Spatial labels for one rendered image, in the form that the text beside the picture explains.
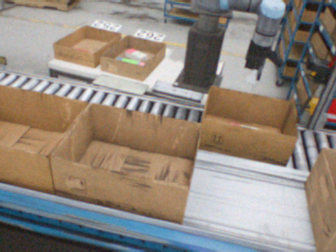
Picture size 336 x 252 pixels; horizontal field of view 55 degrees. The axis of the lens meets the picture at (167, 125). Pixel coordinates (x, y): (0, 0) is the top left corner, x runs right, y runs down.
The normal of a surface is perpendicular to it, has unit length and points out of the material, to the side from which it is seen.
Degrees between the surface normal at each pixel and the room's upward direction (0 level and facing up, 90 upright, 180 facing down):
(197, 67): 90
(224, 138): 91
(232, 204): 0
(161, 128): 89
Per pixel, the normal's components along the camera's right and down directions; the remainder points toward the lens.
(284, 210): 0.09, -0.80
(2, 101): -0.18, 0.57
